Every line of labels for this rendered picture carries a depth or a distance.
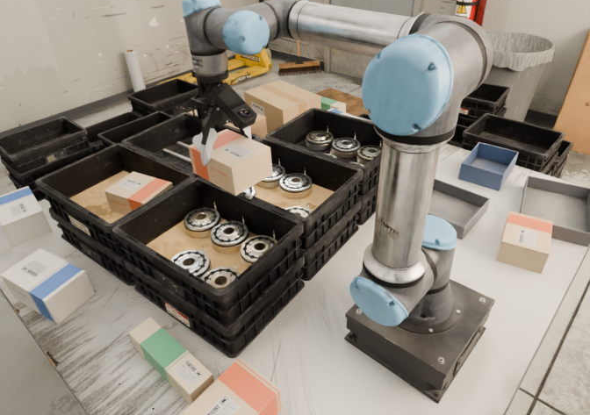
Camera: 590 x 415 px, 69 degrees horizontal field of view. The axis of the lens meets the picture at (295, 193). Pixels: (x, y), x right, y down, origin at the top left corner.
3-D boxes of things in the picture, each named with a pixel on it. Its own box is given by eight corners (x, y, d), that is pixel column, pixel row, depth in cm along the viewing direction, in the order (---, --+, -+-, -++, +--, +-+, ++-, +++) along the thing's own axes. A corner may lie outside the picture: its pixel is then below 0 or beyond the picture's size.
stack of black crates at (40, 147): (88, 179, 278) (63, 115, 253) (111, 196, 261) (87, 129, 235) (24, 207, 254) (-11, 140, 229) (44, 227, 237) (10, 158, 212)
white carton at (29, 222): (1, 219, 151) (-10, 198, 146) (38, 205, 158) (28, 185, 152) (13, 247, 139) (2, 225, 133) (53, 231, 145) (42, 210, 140)
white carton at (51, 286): (95, 293, 120) (85, 271, 115) (57, 325, 112) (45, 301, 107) (51, 270, 129) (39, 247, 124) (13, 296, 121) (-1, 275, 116)
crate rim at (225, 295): (306, 230, 108) (305, 222, 106) (222, 306, 89) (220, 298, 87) (198, 182, 128) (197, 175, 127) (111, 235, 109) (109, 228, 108)
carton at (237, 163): (272, 174, 104) (270, 146, 100) (235, 196, 97) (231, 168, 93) (230, 153, 113) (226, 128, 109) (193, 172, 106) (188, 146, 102)
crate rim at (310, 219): (364, 176, 127) (365, 169, 126) (306, 230, 108) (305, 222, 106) (262, 142, 148) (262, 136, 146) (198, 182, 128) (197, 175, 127)
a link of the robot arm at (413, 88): (433, 298, 88) (498, 26, 56) (393, 346, 80) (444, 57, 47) (384, 270, 95) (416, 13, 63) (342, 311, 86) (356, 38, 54)
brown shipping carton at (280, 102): (247, 122, 210) (243, 91, 201) (282, 110, 221) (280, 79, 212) (284, 143, 190) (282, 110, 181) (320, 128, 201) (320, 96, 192)
